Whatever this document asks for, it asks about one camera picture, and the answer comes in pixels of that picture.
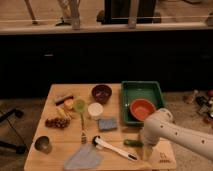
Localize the purple bowl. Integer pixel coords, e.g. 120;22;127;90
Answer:
92;84;112;104

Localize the yellow corn toy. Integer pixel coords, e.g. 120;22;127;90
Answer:
57;107;71;119

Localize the white round container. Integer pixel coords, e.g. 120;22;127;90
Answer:
88;103;103;120

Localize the grey blue cloth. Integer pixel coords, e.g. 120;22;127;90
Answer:
63;144;103;171

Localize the green pepper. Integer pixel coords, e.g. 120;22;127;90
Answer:
124;139;143;147

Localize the white handled brush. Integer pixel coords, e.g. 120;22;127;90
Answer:
92;136;137;161

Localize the bunch of dark grapes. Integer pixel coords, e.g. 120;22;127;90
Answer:
45;117;70;129

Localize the metal cup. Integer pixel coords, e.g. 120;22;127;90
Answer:
34;136;52;154

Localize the green spatula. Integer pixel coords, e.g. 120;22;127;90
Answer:
73;99;87;144

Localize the brown sushi toy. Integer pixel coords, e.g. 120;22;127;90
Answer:
54;94;74;106

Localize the green plastic tray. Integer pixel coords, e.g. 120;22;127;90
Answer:
121;81;165;126

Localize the orange bowl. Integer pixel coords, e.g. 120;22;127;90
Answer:
129;99;156;121

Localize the black chair base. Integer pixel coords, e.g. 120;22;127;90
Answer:
0;107;28;155

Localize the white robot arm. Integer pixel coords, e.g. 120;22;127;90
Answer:
140;108;213;161

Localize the orange fruit toy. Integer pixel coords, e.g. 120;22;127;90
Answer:
64;99;74;110

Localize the blue sponge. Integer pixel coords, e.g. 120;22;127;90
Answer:
98;118;117;131

